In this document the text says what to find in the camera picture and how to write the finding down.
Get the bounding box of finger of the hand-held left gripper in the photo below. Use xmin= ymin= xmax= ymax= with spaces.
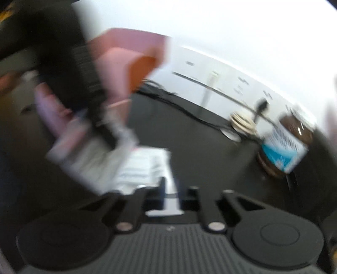
xmin=88 ymin=105 xmax=118 ymax=151

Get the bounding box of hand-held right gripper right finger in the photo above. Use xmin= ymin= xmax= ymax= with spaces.
xmin=183 ymin=186 xmax=267 ymax=234

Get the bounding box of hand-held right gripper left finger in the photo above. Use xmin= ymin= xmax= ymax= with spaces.
xmin=79 ymin=177 xmax=167 ymax=233

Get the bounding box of white card with lenses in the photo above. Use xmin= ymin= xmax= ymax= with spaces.
xmin=114 ymin=148 xmax=185 ymax=217

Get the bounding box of clear bag with white label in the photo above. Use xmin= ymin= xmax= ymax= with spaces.
xmin=46 ymin=116 xmax=140 ymax=196

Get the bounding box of pink and orange cardboard box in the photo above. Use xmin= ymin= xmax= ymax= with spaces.
xmin=86 ymin=28 xmax=172 ymax=106

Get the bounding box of black desktop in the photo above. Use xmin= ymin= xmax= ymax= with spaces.
xmin=0 ymin=90 xmax=337 ymax=274

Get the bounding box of beige tape roll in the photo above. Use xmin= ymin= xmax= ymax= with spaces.
xmin=229 ymin=111 xmax=260 ymax=137

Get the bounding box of brown supplement bottle white cap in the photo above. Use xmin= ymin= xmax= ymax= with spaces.
xmin=257 ymin=105 xmax=317 ymax=180

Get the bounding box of black power plug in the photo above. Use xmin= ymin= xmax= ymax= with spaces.
xmin=253 ymin=98 xmax=269 ymax=123

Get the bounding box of black bulky object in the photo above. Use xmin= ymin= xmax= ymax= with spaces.
xmin=287 ymin=129 xmax=337 ymax=226

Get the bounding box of long black cable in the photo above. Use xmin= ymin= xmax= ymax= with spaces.
xmin=136 ymin=84 xmax=254 ymax=143

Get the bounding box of beige cable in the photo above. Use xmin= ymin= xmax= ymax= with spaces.
xmin=199 ymin=71 xmax=219 ymax=120

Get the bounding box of white wall jack plate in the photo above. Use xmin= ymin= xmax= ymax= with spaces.
xmin=171 ymin=46 xmax=211 ymax=85
xmin=205 ymin=59 xmax=237 ymax=98

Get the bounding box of white wall power socket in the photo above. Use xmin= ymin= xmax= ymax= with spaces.
xmin=279 ymin=97 xmax=301 ymax=116
xmin=232 ymin=71 xmax=264 ymax=111
xmin=257 ymin=84 xmax=285 ymax=122

